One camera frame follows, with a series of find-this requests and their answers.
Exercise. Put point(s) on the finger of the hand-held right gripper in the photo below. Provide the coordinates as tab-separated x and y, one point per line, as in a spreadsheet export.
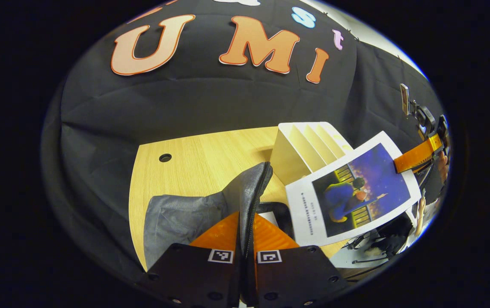
418	155

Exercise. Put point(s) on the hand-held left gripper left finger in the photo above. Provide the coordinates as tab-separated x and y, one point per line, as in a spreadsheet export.
189	273

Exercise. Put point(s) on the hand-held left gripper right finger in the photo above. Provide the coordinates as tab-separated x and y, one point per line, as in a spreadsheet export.
296	273

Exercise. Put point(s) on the grey schoolbag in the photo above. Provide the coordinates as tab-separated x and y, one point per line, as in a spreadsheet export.
185	214

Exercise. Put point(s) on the blue cover book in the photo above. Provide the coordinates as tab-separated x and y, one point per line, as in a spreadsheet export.
356	192

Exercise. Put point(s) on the white bookshelf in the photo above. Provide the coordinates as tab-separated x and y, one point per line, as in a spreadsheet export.
296	149

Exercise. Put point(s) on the cluttered white side table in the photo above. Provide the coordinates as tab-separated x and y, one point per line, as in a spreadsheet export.
381	248

